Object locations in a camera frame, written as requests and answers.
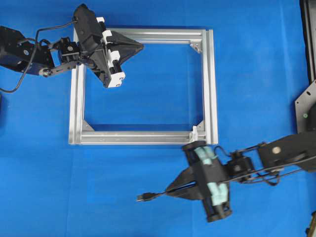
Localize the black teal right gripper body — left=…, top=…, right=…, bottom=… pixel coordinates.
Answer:
left=182, top=141, right=232, bottom=222

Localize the square aluminium extrusion frame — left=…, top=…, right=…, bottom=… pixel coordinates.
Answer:
left=68, top=28, right=218, bottom=145

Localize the black metal rail stand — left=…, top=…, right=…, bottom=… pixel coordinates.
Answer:
left=300, top=0, right=316, bottom=84

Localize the white string loop clip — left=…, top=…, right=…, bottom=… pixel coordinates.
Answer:
left=189, top=126, right=198, bottom=143

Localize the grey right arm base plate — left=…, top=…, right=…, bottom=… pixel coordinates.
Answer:
left=295, top=80, right=316, bottom=133

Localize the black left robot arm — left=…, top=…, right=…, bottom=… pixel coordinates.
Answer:
left=0, top=4, right=144, bottom=93

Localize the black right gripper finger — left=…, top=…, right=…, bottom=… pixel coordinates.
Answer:
left=165, top=167, right=197, bottom=191
left=167, top=184, right=203, bottom=200

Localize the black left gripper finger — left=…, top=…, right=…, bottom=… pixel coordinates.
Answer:
left=114, top=47, right=143, bottom=67
left=106, top=31, right=144, bottom=49

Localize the blue table mat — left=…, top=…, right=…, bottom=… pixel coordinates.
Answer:
left=0, top=0, right=316, bottom=237

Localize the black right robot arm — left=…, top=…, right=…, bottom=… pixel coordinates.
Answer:
left=165, top=131, right=316, bottom=222

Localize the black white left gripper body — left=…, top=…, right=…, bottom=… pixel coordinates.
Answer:
left=73, top=4, right=125, bottom=88

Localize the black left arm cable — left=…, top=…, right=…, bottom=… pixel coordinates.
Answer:
left=0, top=20, right=78, bottom=94

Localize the black USB cable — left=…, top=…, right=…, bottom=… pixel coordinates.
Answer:
left=136, top=144, right=316, bottom=203

